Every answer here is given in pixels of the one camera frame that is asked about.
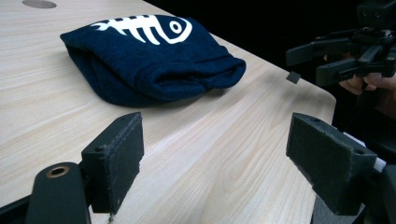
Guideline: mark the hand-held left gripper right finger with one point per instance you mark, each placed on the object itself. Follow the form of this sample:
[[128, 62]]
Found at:
[[330, 165]]

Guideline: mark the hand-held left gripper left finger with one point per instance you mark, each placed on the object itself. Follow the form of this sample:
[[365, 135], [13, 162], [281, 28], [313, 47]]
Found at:
[[115, 161]]

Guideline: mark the small dark square tag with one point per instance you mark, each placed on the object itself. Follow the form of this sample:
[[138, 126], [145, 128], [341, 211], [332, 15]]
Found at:
[[293, 77]]

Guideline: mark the navy cloth with fishbone print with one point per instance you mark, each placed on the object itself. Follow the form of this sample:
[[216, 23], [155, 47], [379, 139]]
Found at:
[[149, 65]]

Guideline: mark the grey round table grommet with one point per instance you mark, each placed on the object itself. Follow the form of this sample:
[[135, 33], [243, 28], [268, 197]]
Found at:
[[39, 3]]

